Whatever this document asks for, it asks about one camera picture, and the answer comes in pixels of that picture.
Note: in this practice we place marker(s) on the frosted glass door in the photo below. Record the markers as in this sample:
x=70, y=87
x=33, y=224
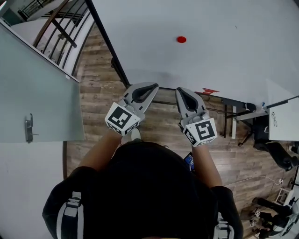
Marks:
x=42, y=93

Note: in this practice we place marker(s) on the red striped sticker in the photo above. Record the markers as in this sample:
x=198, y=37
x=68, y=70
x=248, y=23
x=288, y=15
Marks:
x=209, y=91

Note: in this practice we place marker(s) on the person's black shirt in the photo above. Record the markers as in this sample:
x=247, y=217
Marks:
x=144, y=191

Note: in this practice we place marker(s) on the white desk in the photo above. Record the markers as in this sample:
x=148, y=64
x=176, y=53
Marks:
x=287, y=121

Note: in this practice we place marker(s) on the blue capped marker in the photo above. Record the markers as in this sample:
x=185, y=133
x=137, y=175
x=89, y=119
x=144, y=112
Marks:
x=262, y=105

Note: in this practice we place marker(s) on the eyeglasses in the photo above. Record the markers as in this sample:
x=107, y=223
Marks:
x=274, y=119

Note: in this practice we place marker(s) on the person's white left shoe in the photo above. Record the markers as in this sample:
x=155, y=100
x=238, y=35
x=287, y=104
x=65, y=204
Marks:
x=136, y=134

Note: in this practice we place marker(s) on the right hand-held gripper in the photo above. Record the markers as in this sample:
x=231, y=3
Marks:
x=202, y=131

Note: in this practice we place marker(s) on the black stair railing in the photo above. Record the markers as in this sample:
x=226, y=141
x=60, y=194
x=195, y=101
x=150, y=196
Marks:
x=58, y=25

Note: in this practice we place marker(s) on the small red disc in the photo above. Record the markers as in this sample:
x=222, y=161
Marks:
x=181, y=39

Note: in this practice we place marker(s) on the white rack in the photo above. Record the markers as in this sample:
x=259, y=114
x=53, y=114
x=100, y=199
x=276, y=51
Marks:
x=283, y=196

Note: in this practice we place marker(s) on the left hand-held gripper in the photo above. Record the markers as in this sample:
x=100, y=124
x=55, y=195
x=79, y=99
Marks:
x=120, y=119

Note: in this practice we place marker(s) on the person's right forearm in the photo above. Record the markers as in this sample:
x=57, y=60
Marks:
x=206, y=165

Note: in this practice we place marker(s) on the blue device at waist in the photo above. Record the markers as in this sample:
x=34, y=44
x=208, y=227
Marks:
x=189, y=161

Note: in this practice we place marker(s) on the black office chair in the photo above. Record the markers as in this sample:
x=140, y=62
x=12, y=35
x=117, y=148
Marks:
x=278, y=151

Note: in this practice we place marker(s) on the person's left forearm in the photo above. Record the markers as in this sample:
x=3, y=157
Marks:
x=98, y=151

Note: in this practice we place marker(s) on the black and white board eraser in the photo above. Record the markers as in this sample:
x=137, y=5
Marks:
x=250, y=106

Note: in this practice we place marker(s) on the white table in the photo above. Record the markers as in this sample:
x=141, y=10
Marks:
x=210, y=58

